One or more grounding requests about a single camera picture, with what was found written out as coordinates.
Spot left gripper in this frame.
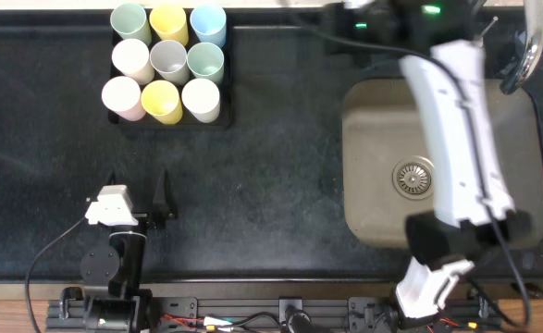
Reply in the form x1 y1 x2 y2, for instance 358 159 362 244
106 168 179 230

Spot steel tap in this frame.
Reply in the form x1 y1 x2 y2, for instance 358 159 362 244
476 0 543 96

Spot mounting rail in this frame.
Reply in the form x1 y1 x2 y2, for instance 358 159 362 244
46 286 503 333

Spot yellow cup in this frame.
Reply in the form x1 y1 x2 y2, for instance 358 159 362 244
149 4 191 47
141 80 185 126

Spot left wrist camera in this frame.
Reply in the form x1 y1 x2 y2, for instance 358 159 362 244
84 184 140 228

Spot green cup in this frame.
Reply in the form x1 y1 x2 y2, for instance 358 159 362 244
186 41 226 87
109 3 154 46

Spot black cable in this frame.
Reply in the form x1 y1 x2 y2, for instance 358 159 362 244
23 216 90 333
293 22 531 327

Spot pink cup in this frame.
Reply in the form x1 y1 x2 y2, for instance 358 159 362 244
101 75 148 123

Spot black tray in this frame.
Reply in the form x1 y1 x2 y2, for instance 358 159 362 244
107 6 234 130

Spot steel sink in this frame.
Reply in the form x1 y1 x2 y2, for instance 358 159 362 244
341 77 543 251

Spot grey cup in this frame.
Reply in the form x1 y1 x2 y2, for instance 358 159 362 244
149 39 191 87

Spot white cup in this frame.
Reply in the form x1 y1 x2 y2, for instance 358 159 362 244
111 38 156 86
180 77 222 124

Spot blue cup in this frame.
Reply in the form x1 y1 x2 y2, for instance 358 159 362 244
190 4 228 49

